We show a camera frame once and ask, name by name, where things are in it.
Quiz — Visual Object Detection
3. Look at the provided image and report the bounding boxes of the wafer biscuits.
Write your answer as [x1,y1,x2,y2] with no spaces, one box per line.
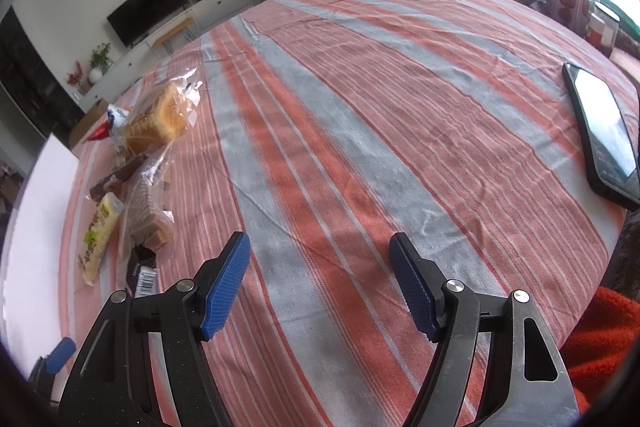
[118,145,175,260]

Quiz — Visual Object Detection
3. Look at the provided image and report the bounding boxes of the yellow green snack bar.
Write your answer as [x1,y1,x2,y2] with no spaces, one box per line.
[78,192,125,286]

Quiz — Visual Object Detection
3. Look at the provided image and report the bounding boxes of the dark chocolate biscuit pack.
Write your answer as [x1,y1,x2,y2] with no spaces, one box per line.
[89,154,149,202]

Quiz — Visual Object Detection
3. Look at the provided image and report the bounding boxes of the bread loaf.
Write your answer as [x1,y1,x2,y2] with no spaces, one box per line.
[114,67,203,156]

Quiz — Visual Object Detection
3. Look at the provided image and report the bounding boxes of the red foil snack packet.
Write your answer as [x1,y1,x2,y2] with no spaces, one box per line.
[87,120,112,141]

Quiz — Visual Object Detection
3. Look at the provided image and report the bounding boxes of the white triangular snack pack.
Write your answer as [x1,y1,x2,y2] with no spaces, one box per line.
[106,104,129,134]

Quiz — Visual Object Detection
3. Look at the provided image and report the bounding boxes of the white foam board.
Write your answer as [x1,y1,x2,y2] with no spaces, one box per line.
[1,135,79,376]

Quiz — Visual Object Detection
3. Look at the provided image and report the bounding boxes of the red grey striped tablecloth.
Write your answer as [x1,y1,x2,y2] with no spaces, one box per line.
[56,0,640,427]

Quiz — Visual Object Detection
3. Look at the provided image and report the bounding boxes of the red fabric cushion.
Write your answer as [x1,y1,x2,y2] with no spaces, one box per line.
[560,286,639,413]

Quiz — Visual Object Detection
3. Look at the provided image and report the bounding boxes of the black smartphone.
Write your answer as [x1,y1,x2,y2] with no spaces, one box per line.
[562,62,639,211]

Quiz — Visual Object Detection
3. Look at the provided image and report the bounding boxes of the red flower arrangement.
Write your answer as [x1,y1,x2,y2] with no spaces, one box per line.
[66,61,91,95]

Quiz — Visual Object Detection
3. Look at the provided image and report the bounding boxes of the wooden hairpin leg stool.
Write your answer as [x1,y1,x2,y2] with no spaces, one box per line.
[152,16,195,55]

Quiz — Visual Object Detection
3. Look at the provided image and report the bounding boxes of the plant in white vase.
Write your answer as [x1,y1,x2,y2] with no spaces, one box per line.
[88,42,113,86]

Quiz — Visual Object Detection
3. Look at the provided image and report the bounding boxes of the dark glass display cabinet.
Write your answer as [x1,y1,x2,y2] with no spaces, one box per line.
[0,8,85,145]

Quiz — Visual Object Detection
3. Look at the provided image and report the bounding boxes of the white tv cabinet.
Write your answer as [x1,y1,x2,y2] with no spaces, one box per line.
[76,0,252,113]

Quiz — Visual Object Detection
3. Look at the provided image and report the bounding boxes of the black flat television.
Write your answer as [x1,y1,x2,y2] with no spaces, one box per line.
[107,0,188,46]

